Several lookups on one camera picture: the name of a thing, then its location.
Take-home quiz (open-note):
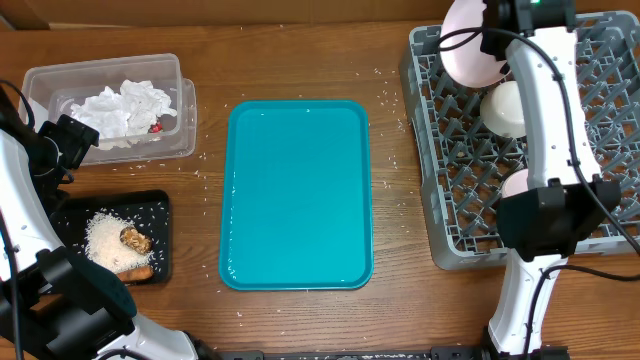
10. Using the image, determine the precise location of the brown granola bar piece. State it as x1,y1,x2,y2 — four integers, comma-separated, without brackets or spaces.
120,226,152,255

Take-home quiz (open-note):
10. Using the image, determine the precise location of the teal plastic tray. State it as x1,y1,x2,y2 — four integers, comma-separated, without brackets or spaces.
219,100,374,291

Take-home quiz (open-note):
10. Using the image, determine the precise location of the clear plastic waste bin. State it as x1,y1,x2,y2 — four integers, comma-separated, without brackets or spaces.
22,53,197,165

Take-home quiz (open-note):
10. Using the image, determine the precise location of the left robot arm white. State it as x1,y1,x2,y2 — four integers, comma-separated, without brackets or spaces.
1,95,216,359

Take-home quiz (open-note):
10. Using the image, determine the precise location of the white tissue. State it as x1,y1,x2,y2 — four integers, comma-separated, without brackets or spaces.
70,80,178,151

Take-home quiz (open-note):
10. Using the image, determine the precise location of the pale green bowl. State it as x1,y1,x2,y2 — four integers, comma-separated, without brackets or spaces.
480,81,526,138

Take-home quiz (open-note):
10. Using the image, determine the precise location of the grey dishwasher rack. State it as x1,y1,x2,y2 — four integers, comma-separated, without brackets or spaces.
399,11,639,270

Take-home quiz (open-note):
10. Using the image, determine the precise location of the small pink bowl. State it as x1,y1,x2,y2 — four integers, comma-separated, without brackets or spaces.
501,168,529,198

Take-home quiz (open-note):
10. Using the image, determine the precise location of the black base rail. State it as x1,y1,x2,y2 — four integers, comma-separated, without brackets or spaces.
214,344,571,360

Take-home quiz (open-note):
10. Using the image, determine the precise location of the black tray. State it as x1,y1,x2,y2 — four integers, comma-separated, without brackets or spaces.
50,190,172,284

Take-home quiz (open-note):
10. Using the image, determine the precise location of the orange carrot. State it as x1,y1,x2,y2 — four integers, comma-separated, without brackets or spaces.
117,265,154,284

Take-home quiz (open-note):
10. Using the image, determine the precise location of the small red waste piece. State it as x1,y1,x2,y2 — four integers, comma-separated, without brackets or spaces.
149,123,163,133

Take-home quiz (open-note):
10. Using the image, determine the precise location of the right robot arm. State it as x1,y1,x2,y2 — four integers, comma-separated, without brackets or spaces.
481,1,621,359

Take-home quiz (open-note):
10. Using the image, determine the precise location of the white rice pile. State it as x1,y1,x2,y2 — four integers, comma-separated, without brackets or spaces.
84,212,166,273

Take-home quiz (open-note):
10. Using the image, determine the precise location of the large white pink-rimmed plate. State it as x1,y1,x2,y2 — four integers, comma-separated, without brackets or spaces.
440,0,510,88

